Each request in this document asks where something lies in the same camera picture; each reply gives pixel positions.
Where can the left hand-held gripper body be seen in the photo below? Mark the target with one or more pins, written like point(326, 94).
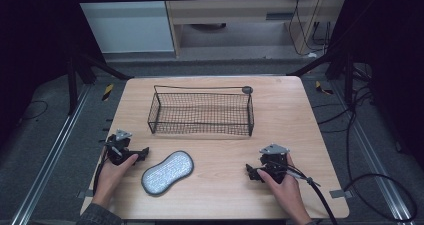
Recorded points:
point(117, 147)

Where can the person's right hand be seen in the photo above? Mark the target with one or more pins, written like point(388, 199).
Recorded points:
point(287, 193)

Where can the person's left hand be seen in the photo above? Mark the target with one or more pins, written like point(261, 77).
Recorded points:
point(110, 179)

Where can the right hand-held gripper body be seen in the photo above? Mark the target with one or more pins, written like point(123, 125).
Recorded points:
point(275, 161)

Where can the aluminium floor rail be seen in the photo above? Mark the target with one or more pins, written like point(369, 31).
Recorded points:
point(50, 155)
point(370, 155)

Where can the black metal stand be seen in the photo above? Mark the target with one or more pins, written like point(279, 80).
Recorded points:
point(83, 75)
point(333, 68)

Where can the white cabinet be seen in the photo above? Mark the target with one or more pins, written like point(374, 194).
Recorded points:
point(126, 21)

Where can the grey oval scrubbing sponge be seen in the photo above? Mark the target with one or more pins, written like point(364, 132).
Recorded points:
point(167, 173)

